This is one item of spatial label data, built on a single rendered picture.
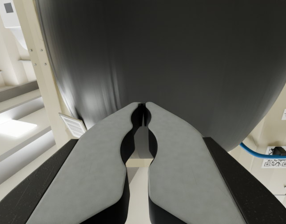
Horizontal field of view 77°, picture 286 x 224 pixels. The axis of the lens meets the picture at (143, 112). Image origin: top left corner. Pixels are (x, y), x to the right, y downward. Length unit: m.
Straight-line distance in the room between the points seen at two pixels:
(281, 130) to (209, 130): 0.34
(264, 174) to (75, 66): 0.57
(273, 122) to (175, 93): 0.38
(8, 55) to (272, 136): 10.61
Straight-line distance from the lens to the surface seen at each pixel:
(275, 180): 0.68
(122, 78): 0.19
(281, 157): 0.58
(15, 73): 10.85
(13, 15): 4.37
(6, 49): 10.73
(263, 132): 0.55
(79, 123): 0.26
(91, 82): 0.20
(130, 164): 0.89
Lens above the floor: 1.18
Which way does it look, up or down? 25 degrees up
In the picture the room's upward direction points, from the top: 177 degrees clockwise
